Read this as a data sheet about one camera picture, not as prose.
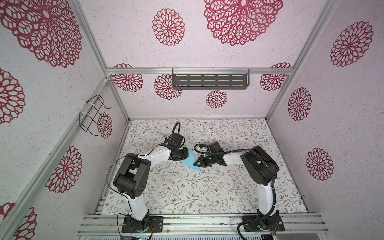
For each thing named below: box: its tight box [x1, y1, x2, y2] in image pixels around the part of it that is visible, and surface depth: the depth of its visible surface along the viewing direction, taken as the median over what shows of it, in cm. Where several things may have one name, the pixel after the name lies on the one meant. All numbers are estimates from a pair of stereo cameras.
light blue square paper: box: [181, 148, 201, 173], surface depth 97 cm
